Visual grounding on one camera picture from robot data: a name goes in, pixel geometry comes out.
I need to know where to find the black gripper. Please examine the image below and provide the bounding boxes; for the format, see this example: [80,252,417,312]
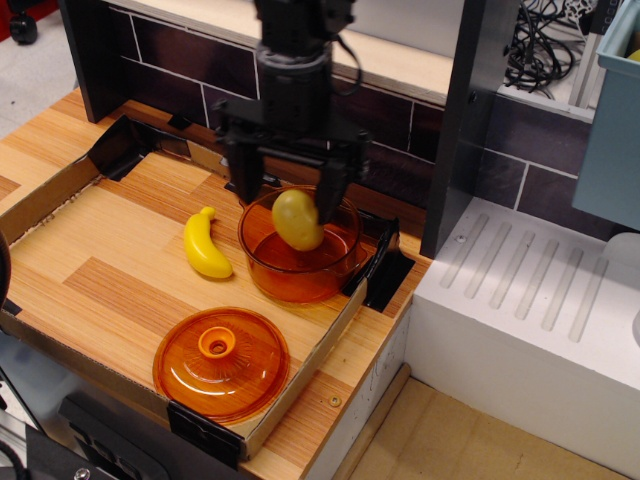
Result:
[216,44,371,225]

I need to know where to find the yellow toy potato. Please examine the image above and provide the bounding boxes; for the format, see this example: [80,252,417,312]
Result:
[272,189,324,252]

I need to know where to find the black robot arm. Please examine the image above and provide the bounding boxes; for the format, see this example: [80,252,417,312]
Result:
[215,1,371,225]

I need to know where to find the orange transparent pot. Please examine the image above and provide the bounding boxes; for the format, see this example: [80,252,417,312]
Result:
[238,186,367,303]

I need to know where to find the cardboard fence with black tape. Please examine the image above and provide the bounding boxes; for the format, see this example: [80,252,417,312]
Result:
[0,114,416,470]

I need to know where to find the orange transparent pot lid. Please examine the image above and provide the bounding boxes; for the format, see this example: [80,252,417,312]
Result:
[152,307,290,424]

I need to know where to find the yellow toy banana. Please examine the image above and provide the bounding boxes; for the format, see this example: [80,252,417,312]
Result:
[183,206,233,279]

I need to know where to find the white toy sink drainboard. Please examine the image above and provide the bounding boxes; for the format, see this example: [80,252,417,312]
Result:
[405,200,639,478]

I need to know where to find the black caster wheel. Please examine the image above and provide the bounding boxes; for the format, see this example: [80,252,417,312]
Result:
[9,12,38,45]

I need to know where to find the teal plastic bin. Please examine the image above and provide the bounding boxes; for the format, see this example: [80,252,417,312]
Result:
[573,1,639,230]

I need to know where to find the dark grey vertical post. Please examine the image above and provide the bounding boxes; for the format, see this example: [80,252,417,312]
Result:
[421,0,519,258]

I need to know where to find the tangled black cables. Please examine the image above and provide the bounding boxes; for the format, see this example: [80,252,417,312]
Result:
[502,0,591,99]

